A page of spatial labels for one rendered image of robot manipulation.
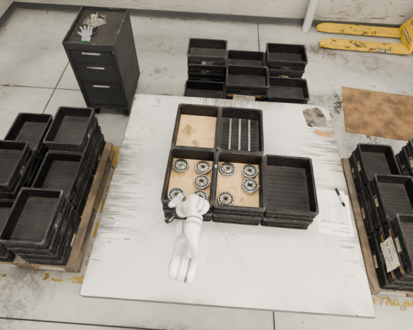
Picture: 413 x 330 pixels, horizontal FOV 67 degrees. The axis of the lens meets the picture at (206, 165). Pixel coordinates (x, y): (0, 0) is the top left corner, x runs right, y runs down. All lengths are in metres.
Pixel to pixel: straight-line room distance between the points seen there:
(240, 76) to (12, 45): 3.11
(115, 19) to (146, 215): 2.01
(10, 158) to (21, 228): 0.64
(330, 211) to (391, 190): 0.84
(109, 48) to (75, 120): 0.69
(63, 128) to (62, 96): 1.11
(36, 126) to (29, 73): 1.39
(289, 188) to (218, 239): 0.54
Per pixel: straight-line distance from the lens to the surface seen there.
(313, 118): 2.65
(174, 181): 1.98
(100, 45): 2.99
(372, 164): 3.15
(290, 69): 3.41
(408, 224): 2.67
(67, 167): 2.78
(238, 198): 1.93
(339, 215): 2.20
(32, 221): 2.49
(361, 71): 4.57
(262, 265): 1.93
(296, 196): 2.02
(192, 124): 2.27
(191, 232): 1.31
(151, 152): 2.30
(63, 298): 2.75
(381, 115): 4.06
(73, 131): 2.86
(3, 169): 2.84
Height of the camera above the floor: 2.50
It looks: 55 degrees down
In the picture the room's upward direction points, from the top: 3 degrees clockwise
